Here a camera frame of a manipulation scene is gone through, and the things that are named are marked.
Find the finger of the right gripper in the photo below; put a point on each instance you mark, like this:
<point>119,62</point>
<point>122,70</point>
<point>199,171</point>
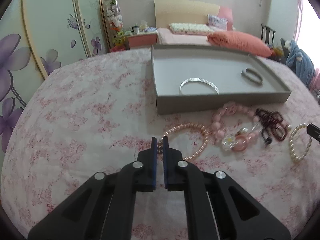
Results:
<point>313,131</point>

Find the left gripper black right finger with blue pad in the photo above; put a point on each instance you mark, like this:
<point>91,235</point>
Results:
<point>217,207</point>

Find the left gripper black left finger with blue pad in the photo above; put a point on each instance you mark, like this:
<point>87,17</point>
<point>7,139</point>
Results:
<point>102,207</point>

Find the silver bangle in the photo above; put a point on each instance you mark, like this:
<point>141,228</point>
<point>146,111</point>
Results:
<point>199,84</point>

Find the blue plush robe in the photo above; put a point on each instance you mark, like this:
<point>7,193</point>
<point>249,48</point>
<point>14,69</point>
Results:
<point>299,62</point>

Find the pink floral bedsheet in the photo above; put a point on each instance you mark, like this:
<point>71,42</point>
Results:
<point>98,114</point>

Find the dark wooden chair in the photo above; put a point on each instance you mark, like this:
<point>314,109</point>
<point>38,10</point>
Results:
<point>267,34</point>

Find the orange folded duvet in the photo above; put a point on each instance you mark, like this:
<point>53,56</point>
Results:
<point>239,41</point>

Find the grey shallow cardboard tray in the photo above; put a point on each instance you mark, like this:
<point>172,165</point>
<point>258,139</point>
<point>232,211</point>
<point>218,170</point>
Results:
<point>171,64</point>

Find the small lavender pillow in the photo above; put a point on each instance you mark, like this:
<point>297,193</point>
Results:
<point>217,22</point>

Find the floral white pillow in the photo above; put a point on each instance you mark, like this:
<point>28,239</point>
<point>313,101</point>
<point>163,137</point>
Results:
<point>190,29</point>

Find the pink nightstand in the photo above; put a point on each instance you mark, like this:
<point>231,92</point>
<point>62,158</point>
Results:
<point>141,40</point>

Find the bed with beige headboard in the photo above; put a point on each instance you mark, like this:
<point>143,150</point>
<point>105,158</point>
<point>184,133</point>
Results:
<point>185,11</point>

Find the wardrobe with purple flowers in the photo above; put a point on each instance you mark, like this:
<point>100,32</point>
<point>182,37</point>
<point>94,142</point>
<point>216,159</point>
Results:
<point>38,37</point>

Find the plush toy hanging column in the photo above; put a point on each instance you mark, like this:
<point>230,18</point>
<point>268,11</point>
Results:
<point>114,23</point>

